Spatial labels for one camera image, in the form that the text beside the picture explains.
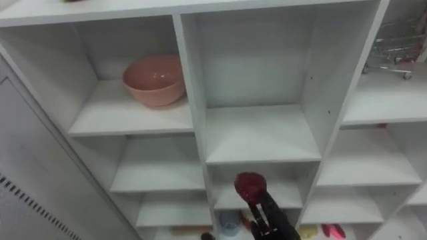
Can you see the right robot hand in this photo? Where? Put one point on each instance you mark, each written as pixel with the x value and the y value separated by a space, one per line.
pixel 272 223

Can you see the dark red soft toy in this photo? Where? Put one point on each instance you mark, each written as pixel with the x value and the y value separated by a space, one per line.
pixel 250 186

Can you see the yellow toy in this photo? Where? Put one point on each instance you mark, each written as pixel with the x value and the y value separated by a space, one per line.
pixel 307 231

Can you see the blue cup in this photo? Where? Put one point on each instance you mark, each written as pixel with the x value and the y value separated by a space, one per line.
pixel 229 223

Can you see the red pink toy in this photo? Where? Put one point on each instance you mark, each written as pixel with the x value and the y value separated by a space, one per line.
pixel 333 230

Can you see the small dark ball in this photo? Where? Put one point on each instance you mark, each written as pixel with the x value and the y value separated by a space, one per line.
pixel 207 236

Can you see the white shelf unit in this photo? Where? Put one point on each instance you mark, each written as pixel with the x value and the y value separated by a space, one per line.
pixel 260 133

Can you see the pink bowl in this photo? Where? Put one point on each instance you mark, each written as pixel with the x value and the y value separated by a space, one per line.
pixel 153 83

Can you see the small metal shopping cart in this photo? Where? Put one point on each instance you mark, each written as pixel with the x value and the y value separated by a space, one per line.
pixel 397 46

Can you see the white perforated panel appliance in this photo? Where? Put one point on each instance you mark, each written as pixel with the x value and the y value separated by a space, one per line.
pixel 33 160

